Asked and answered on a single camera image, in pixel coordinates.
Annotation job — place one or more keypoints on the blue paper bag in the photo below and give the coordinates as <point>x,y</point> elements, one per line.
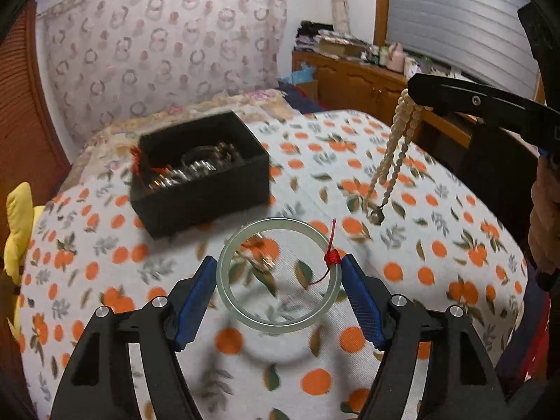
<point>302,74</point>

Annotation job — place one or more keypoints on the floral blanket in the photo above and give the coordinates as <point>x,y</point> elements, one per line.
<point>262,100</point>

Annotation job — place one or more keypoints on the stack of folded clothes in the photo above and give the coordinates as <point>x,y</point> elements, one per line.
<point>308,37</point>

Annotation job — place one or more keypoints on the cardboard box with cloth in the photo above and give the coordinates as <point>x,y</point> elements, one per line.
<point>337,48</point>

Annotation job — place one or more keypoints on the small metal trinket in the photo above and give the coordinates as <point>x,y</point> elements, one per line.
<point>262,258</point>

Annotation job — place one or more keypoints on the person's right hand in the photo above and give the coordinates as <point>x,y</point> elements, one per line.
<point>544,227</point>

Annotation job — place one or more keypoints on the cream side curtain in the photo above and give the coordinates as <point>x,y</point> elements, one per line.
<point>339,0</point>

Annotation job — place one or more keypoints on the dark blue bedding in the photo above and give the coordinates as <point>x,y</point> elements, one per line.
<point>302,98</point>

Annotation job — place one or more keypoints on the pink kettle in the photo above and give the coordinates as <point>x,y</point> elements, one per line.
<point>396,59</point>

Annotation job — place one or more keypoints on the group of small bottles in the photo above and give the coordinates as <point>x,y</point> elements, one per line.
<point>376,56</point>

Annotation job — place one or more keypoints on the pale green jade bangle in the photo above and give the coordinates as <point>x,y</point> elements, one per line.
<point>280,320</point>

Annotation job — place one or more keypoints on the red garment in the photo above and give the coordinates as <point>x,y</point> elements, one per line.
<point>536,341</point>

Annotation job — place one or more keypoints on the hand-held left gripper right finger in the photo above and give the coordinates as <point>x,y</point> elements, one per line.
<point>363,302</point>

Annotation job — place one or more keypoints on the wooden sideboard cabinet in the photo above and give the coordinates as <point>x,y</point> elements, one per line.
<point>350,78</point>

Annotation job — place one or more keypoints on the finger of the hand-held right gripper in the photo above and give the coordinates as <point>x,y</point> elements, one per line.
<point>463,98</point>

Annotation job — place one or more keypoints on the wooden window frame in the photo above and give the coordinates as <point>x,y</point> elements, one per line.
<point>381,4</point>

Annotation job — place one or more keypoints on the heap of mixed jewelry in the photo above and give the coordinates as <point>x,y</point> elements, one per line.
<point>197,166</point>

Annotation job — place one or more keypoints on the grey window blind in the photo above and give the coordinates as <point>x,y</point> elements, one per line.
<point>450,13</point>

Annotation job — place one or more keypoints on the yellow plush toy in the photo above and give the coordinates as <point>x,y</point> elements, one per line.
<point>19,223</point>

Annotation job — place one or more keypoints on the black cardboard box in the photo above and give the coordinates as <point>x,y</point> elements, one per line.
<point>205,201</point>

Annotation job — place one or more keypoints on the wooden louvered wardrobe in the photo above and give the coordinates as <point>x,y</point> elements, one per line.
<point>26,118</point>

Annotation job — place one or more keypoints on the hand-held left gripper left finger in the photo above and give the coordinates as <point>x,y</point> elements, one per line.
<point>197,302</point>

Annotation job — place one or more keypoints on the orange fruit print bedsheet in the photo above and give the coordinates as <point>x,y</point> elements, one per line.
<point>437,236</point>

